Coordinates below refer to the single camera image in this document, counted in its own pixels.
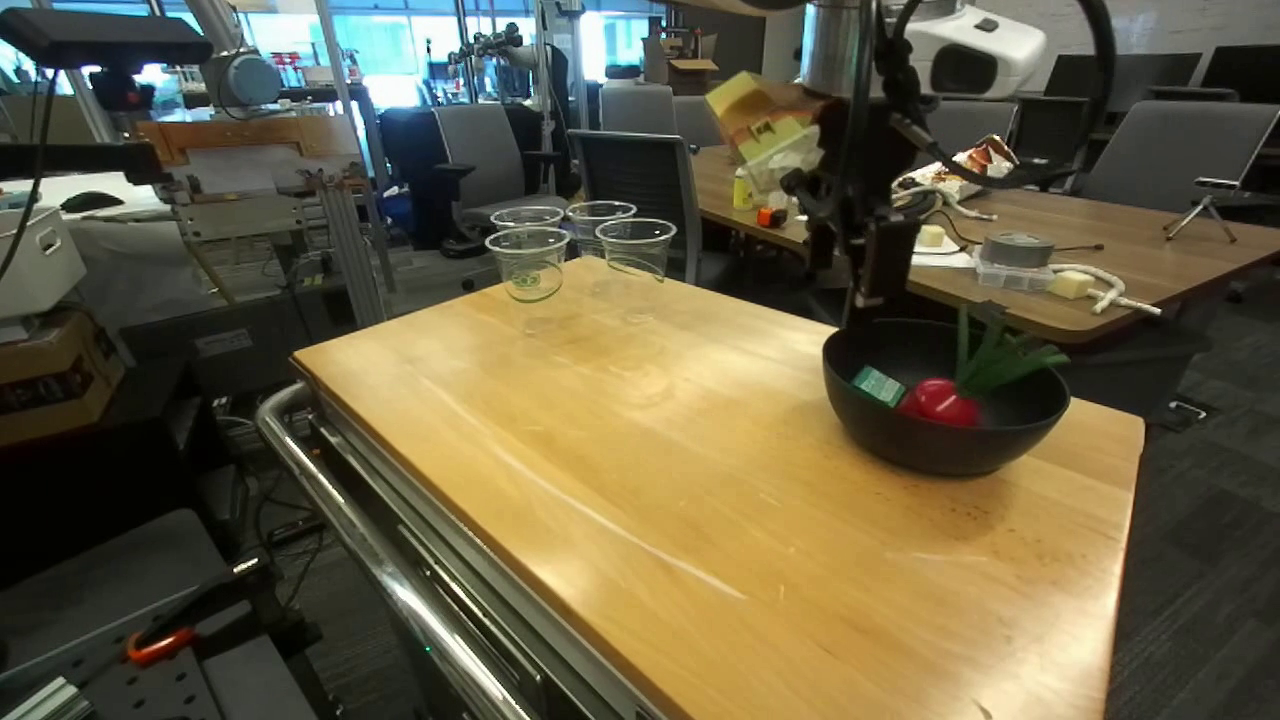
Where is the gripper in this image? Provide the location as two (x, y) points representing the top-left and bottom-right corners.
(780, 96), (937, 327)

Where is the green building block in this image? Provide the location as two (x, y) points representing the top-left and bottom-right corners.
(852, 366), (907, 409)

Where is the black bowl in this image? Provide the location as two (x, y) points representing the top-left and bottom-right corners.
(822, 318), (1071, 477)

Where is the yellow toy house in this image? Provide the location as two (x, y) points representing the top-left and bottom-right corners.
(705, 71), (829, 193)

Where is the snack packet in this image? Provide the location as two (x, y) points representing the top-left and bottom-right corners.
(948, 134), (1022, 183)

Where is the clear plastic box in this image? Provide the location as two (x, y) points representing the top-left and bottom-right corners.
(974, 258), (1057, 293)

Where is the roll of grey tape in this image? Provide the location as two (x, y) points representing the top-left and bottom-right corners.
(980, 232), (1057, 269)

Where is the red toy radish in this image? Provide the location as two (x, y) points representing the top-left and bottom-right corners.
(897, 305), (1069, 429)

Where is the clear plastic cup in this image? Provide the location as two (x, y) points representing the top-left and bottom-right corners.
(596, 218), (678, 284)
(565, 200), (638, 257)
(485, 227), (571, 304)
(490, 205), (566, 233)

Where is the black mesh office chair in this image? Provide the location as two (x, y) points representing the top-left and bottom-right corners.
(568, 130), (703, 283)

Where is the long wooden table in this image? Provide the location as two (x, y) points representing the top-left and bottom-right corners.
(690, 145), (1280, 346)

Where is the grey office chair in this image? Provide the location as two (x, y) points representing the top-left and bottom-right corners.
(430, 102), (573, 253)
(1078, 100), (1280, 216)

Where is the small tripod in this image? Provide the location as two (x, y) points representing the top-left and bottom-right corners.
(1163, 177), (1263, 244)

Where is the orange clamp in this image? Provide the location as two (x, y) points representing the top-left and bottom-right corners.
(124, 625), (199, 669)

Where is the brown cardboard box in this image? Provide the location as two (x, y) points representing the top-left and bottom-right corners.
(0, 308), (127, 447)

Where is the white storage box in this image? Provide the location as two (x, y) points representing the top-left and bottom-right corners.
(0, 206), (89, 320)

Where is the grey perforated plate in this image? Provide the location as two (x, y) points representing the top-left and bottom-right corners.
(0, 508), (323, 720)

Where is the aluminium frame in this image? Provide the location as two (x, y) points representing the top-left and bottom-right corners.
(298, 168), (393, 329)

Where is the camera on mount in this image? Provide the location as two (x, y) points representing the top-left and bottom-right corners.
(0, 8), (213, 186)

